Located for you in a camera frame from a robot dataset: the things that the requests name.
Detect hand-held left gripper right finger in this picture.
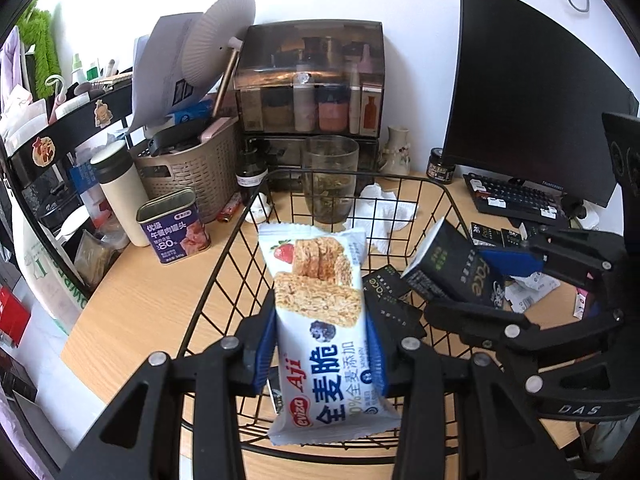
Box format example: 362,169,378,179
361,290,591,480

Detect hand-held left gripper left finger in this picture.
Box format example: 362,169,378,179
57,310,278,480

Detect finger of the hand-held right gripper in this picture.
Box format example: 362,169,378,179
481,225,628,293
424,300,628,391

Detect black gold-print carton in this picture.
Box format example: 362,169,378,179
400,216,506,311

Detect white cereal bar packet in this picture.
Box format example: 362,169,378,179
257,223,403,446

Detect black wire basket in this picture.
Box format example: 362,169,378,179
172,169,481,457

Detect black keyboard white keys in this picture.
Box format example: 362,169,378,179
462,172,571,226

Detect small black jar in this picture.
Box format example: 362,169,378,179
427,147,457,183

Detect crumpled white tissue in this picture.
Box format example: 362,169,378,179
352,184,418,256

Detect small white object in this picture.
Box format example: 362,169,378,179
248,194,273,223

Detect black curved monitor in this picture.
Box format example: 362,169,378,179
442,0,640,209

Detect blue meat tin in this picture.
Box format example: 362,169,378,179
136,187,212,266

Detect cream ceramic vase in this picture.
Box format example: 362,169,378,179
380,126,412,175

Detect dark bottle white label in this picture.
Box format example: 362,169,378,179
236,150,268,206

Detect clear glass cup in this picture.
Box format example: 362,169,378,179
301,135,360,226

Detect brown woven plastic basket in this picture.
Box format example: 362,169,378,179
131,117,241,211

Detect white insulated tumbler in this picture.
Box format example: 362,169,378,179
90,141,151,248

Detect white bag green print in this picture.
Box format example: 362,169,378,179
10,210,91,336

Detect row of cosmetic bottles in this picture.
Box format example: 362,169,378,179
240,35,381,136

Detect blue plastic packet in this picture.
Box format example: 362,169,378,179
167,100,216,126

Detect red box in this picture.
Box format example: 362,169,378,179
0,285,31,346

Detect dark acrylic cosmetic organizer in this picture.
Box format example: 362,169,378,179
235,19,385,191

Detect black metal rack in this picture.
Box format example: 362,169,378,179
0,77,138,301

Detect grey paper sheet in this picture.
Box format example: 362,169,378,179
125,12,226,133

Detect round pleated fan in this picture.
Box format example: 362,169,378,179
179,0,257,121

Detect green plush toy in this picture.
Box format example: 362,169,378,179
17,10,61,101

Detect lavender cloth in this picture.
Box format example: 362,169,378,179
0,25,26,106

